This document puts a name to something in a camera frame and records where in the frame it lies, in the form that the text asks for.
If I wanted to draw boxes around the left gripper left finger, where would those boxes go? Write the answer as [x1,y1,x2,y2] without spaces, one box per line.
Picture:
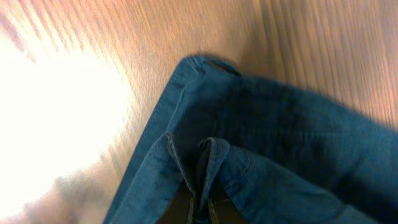
[186,196,195,224]

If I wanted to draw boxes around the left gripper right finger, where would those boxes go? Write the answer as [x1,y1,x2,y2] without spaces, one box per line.
[208,199,218,224]

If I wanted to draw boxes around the navy blue shorts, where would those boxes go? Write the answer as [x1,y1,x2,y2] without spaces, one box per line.
[105,55,397,223]

